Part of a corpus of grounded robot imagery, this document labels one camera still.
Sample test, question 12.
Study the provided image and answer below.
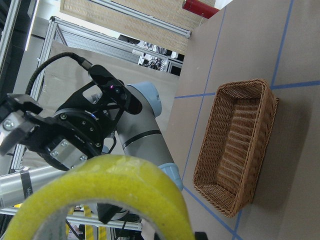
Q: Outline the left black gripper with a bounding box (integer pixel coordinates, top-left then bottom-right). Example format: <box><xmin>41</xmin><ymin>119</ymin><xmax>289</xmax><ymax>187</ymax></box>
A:
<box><xmin>0</xmin><ymin>82</ymin><xmax>124</xmax><ymax>171</ymax></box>

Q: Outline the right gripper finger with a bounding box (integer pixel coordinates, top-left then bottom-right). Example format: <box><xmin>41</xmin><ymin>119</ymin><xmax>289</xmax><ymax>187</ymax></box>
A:
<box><xmin>97</xmin><ymin>203</ymin><xmax>120</xmax><ymax>224</ymax></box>

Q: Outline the yellow tape roll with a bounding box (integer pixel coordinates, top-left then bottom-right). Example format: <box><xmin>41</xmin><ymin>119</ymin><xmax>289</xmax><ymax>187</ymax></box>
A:
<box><xmin>4</xmin><ymin>154</ymin><xmax>195</xmax><ymax>240</ymax></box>

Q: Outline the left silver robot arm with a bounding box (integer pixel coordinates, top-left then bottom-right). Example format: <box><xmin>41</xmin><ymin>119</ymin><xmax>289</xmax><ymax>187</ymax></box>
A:
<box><xmin>0</xmin><ymin>81</ymin><xmax>183</xmax><ymax>208</ymax></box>

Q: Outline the brown wicker basket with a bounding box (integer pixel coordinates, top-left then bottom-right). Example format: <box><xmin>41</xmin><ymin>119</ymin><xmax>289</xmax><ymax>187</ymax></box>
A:
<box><xmin>193</xmin><ymin>78</ymin><xmax>279</xmax><ymax>218</ymax></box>

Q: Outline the red bottle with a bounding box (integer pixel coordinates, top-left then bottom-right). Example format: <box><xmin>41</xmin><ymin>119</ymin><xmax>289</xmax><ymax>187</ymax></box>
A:
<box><xmin>182</xmin><ymin>0</ymin><xmax>220</xmax><ymax>19</ymax></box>

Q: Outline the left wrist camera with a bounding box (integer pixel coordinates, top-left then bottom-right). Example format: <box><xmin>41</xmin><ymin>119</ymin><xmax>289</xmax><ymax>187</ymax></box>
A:
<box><xmin>88</xmin><ymin>64</ymin><xmax>143</xmax><ymax>115</ymax></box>

